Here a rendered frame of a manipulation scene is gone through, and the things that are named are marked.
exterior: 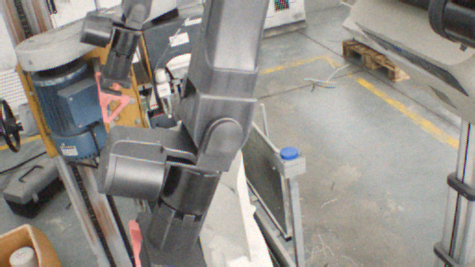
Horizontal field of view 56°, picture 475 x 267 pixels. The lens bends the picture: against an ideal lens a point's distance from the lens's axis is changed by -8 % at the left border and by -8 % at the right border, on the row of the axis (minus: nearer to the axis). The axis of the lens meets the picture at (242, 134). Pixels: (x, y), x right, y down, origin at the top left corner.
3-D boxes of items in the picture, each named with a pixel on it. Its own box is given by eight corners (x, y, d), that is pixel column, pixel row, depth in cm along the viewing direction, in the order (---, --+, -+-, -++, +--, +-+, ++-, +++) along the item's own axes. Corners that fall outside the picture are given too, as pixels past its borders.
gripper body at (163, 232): (147, 278, 49) (166, 222, 47) (133, 223, 58) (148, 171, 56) (204, 282, 52) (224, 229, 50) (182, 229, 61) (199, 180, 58)
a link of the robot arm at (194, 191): (233, 170, 50) (217, 145, 55) (170, 159, 47) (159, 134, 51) (212, 224, 52) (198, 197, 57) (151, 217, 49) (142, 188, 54)
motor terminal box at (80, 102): (114, 121, 119) (102, 80, 114) (81, 140, 114) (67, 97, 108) (99, 114, 125) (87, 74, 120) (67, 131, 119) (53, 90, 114)
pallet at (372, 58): (496, 51, 415) (498, 36, 408) (393, 82, 385) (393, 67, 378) (435, 29, 484) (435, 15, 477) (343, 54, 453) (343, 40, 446)
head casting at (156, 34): (236, 92, 154) (221, 2, 139) (160, 113, 148) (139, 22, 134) (210, 64, 179) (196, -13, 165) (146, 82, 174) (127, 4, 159)
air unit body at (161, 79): (180, 117, 145) (169, 69, 137) (164, 121, 144) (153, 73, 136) (176, 111, 148) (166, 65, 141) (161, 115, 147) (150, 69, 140)
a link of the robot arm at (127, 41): (144, 31, 100) (140, 25, 105) (113, 23, 97) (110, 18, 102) (134, 61, 102) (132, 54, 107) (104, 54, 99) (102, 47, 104)
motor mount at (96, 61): (121, 127, 125) (104, 70, 117) (96, 134, 123) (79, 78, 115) (110, 90, 148) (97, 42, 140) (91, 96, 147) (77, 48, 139)
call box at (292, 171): (306, 171, 160) (305, 157, 157) (285, 179, 158) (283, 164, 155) (296, 160, 167) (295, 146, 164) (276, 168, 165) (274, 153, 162)
